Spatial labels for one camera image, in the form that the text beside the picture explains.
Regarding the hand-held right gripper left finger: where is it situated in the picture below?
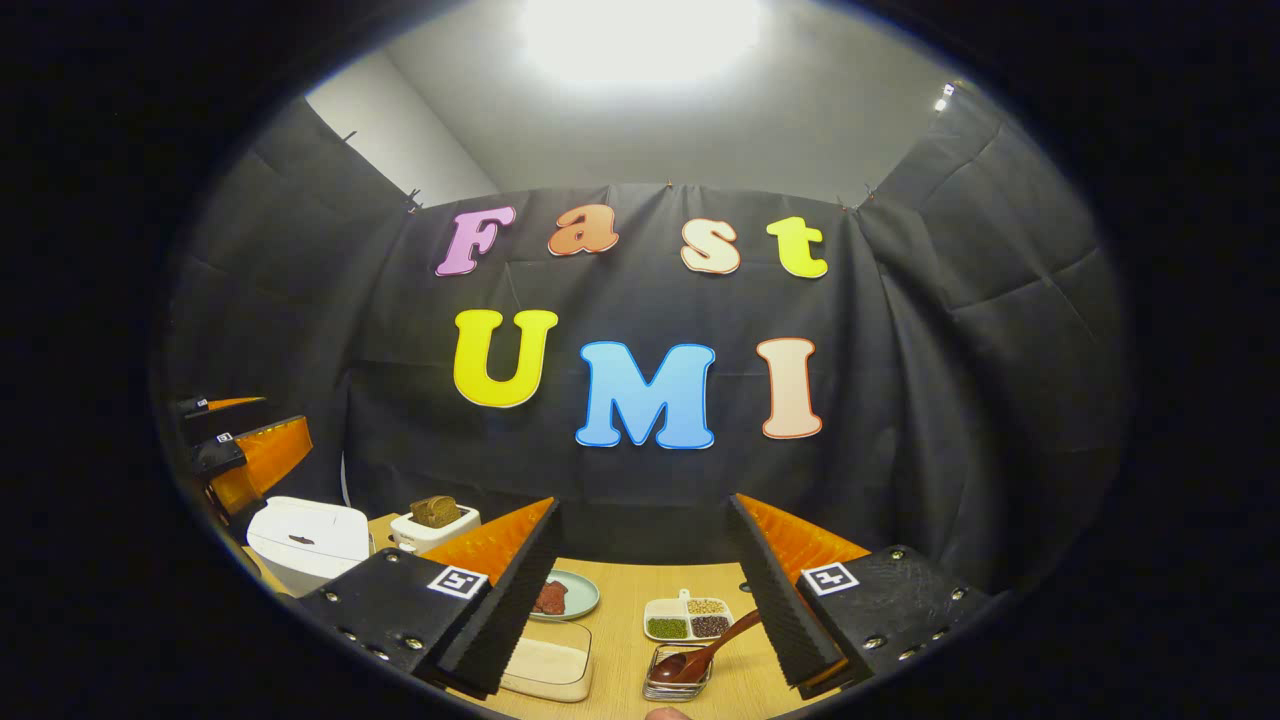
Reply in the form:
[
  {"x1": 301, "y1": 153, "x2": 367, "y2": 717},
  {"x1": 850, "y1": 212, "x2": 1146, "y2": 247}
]
[{"x1": 298, "y1": 497, "x2": 564, "y2": 701}]

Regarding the brown wooden spoon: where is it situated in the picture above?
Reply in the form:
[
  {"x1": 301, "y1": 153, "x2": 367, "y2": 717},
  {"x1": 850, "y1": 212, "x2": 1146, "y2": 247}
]
[{"x1": 650, "y1": 609, "x2": 763, "y2": 684}]

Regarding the white toaster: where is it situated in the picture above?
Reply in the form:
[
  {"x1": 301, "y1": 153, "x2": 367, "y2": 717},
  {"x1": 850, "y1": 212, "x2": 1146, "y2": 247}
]
[{"x1": 390, "y1": 497, "x2": 482, "y2": 554}]

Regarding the clear box of rice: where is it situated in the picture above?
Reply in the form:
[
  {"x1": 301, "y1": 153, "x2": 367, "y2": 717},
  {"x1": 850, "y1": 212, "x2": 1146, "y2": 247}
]
[{"x1": 498, "y1": 618, "x2": 593, "y2": 703}]

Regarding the white divided bean dish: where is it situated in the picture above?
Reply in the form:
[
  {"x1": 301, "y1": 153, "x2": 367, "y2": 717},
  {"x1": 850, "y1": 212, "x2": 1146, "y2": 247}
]
[{"x1": 643, "y1": 588, "x2": 736, "y2": 644}]

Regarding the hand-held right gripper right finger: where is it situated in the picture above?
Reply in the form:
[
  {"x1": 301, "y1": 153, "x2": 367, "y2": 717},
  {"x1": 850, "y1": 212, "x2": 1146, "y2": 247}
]
[{"x1": 722, "y1": 492, "x2": 1001, "y2": 701}]

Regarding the ceiling light panel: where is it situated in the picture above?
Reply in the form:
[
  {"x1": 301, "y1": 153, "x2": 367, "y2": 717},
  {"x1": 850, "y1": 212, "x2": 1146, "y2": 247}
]
[{"x1": 518, "y1": 0, "x2": 766, "y2": 91}]

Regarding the white rice cooker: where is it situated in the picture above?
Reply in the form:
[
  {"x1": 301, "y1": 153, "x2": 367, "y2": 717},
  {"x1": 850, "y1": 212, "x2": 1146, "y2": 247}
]
[{"x1": 246, "y1": 496, "x2": 373, "y2": 598}]

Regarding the pale green plate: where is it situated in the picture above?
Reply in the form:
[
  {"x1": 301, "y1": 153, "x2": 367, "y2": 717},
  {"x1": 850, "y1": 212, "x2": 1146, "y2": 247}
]
[{"x1": 528, "y1": 569, "x2": 601, "y2": 622}]

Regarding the clear glass chopstick holder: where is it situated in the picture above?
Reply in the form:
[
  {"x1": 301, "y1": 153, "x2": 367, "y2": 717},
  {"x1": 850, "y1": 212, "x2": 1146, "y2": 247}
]
[{"x1": 643, "y1": 645, "x2": 713, "y2": 702}]

